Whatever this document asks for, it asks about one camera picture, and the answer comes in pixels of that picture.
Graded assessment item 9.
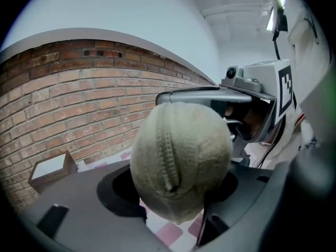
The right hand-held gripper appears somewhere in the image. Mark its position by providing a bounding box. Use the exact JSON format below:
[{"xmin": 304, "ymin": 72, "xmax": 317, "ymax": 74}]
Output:
[{"xmin": 154, "ymin": 59, "xmax": 299, "ymax": 144}]

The brown box white inside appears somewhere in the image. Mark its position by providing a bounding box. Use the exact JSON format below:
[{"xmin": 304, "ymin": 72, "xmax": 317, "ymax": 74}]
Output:
[{"xmin": 28, "ymin": 150, "xmax": 78, "ymax": 195}]

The thick black cable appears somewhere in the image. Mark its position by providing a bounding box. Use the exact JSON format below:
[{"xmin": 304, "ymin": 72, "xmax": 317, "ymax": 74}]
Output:
[{"xmin": 272, "ymin": 31, "xmax": 282, "ymax": 60}]

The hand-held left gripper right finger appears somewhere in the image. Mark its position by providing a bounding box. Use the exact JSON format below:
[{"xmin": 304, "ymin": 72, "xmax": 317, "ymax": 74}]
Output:
[{"xmin": 196, "ymin": 166, "xmax": 274, "ymax": 248}]

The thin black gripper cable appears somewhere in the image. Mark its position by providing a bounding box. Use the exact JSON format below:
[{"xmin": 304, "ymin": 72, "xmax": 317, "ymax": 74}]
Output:
[{"xmin": 259, "ymin": 119, "xmax": 285, "ymax": 168}]

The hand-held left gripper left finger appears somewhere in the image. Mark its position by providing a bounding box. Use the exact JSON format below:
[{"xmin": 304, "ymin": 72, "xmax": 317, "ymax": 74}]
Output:
[{"xmin": 20, "ymin": 159, "xmax": 172, "ymax": 252}]

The pink white checkered tablecloth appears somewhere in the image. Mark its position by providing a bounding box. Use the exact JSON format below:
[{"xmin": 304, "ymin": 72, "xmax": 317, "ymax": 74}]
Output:
[{"xmin": 83, "ymin": 140, "xmax": 274, "ymax": 252}]

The person's right hand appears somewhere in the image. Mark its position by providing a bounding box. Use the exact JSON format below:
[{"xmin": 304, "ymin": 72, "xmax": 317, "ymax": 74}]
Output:
[{"xmin": 225, "ymin": 104, "xmax": 274, "ymax": 139}]

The person's right forearm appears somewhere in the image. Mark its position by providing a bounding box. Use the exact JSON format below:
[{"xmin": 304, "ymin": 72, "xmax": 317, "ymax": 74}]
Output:
[{"xmin": 272, "ymin": 109, "xmax": 316, "ymax": 162}]

